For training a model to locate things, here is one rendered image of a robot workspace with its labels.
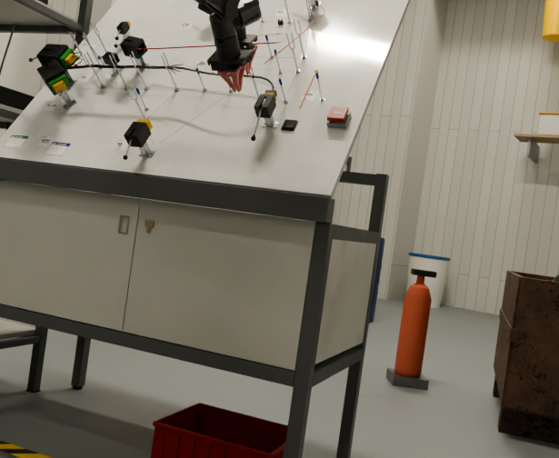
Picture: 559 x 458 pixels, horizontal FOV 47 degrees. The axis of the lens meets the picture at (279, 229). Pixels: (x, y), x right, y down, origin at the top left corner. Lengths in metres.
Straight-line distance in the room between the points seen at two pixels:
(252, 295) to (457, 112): 8.02
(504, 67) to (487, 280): 2.91
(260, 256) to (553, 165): 7.65
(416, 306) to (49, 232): 2.16
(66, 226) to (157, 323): 0.44
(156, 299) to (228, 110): 0.61
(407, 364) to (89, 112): 2.25
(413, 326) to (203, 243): 2.04
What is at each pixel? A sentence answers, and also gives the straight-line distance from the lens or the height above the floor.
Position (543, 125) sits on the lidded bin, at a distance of 8.59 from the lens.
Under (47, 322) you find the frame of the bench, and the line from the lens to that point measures 2.16.
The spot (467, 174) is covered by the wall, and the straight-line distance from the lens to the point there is 9.40.
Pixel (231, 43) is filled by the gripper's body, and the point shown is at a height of 1.20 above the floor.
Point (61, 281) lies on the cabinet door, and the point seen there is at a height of 0.51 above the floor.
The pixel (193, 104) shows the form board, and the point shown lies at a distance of 2.10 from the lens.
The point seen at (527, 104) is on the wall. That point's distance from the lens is 9.41.
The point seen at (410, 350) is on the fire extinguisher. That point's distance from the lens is 3.69.
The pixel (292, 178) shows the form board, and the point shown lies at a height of 0.91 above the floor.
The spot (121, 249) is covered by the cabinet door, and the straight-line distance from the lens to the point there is 1.98.
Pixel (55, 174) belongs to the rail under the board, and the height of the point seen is 0.84.
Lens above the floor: 0.78
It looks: level
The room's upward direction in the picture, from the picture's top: 8 degrees clockwise
